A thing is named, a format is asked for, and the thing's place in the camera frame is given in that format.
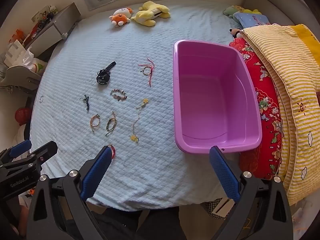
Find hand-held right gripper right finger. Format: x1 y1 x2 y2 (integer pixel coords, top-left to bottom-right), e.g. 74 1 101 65
209 145 293 240

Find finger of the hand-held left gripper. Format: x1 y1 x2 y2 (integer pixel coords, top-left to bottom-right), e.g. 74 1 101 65
0 139 32 167
11 141 58 174

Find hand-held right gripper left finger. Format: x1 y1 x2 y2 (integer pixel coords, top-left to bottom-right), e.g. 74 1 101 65
26 145 117 240

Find red thread bracelet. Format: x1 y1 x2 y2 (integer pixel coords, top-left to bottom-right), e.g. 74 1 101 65
106 144 117 159

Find dark braided bracelet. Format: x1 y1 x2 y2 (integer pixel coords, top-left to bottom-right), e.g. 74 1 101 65
105 111 117 137

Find orange braided bracelet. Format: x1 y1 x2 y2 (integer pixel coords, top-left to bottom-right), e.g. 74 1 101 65
90 114 101 132

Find blue cord bracelet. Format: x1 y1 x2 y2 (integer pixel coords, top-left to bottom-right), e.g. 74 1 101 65
80 94 90 111

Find purple plastic basin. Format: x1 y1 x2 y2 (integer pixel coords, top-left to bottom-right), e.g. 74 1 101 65
173 39 263 155

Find silver beaded charm bracelet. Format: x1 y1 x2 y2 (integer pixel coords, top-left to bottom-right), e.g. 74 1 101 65
110 88 127 101

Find yellow charm necklace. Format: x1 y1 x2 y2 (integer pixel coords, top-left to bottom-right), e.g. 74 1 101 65
130 99 150 143

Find black wrist watch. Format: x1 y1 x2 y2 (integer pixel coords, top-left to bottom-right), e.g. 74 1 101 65
96 61 117 85

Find red string bracelet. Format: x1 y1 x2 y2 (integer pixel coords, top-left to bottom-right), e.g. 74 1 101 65
138 57 156 88

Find checkered white box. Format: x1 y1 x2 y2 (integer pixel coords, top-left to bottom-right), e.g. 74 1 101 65
201 197 237 220

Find person's dark trousers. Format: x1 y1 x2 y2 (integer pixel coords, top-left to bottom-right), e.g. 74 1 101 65
62 202 188 240

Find grey chair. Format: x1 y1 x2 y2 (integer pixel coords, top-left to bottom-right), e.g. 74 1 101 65
0 65 43 93

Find white plastic bag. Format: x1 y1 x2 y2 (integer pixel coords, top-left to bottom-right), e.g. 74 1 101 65
4 40 47 75

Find white grey nightstand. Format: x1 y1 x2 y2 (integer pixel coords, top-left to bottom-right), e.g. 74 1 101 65
24 2 82 55

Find yellow striped quilt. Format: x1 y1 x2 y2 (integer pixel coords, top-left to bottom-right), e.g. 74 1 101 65
240 24 320 205

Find pile of small trinkets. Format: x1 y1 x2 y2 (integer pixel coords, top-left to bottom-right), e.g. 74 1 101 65
30 5 60 40

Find orange white plush toy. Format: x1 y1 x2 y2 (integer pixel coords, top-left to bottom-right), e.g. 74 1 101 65
109 7 134 27

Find blue printed pillow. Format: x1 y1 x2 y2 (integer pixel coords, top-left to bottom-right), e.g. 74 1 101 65
233 12 271 28

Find green plush toy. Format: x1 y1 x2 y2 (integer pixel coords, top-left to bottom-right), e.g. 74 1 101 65
223 5 247 18

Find large yellow plush toy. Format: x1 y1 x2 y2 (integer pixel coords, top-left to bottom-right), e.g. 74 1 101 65
131 1 171 27

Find grey upholstered headboard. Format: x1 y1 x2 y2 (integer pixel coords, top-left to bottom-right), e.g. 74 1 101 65
241 0 320 30

